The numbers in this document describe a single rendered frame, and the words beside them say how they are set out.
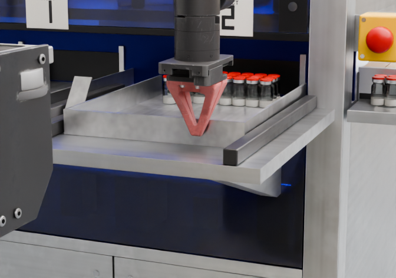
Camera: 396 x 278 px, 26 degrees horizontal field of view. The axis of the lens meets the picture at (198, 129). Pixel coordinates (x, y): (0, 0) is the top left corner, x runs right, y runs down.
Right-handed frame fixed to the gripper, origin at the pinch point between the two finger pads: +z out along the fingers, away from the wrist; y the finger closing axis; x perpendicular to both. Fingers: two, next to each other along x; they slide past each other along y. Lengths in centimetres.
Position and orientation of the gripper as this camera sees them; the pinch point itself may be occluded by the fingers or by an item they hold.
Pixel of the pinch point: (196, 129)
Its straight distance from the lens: 110.1
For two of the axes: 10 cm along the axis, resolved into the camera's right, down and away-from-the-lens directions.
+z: 0.0, 9.7, 2.3
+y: 3.6, -2.1, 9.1
